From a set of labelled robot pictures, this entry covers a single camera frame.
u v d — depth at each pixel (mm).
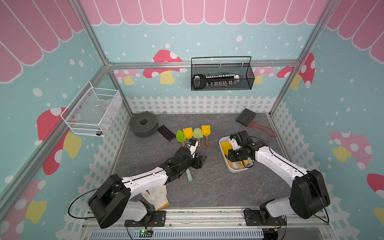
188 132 1091
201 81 895
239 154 725
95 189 403
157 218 748
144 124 1064
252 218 738
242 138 685
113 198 421
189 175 858
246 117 1201
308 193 422
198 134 1091
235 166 920
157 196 813
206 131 1091
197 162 738
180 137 1058
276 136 1080
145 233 727
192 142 727
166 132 1070
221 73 918
